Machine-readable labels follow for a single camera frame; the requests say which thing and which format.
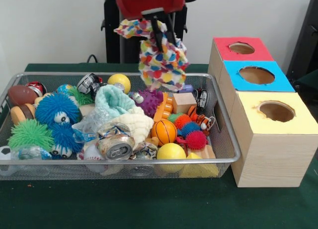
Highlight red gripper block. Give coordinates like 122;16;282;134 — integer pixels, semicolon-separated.
115;0;186;53

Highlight confetti print cloth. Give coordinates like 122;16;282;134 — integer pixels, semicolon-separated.
113;18;191;92

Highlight mint green knitted cloth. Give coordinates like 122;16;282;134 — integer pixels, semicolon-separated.
94;84;136;118

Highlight wooden box with three holes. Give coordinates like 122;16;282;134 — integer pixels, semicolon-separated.
208;36;315;188

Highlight yellow ball with goggle face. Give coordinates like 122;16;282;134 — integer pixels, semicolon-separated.
107;74;132;94

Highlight purple spiky monster toy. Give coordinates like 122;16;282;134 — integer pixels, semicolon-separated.
129;88;164;118

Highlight cream knitted cloth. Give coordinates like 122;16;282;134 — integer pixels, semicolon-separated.
110;107;155;150

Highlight orange toy basketball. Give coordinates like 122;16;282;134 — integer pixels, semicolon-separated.
151;119;178;146

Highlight plain yellow ball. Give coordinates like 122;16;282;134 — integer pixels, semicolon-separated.
157;143;187;172

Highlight silver drink can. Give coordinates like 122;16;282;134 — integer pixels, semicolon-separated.
95;123;136;161

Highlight small blue spiky puffer ball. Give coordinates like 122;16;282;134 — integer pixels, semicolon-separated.
49;123;84;158

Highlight brown toy football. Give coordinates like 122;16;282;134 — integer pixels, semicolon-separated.
8;84;38;106

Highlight green spiky puffer ball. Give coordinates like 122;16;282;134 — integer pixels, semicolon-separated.
7;119;54;150

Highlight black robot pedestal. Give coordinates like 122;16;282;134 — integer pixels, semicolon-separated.
95;0;201;64

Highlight shallow wire mesh bin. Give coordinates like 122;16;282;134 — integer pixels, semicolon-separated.
0;72;242;181

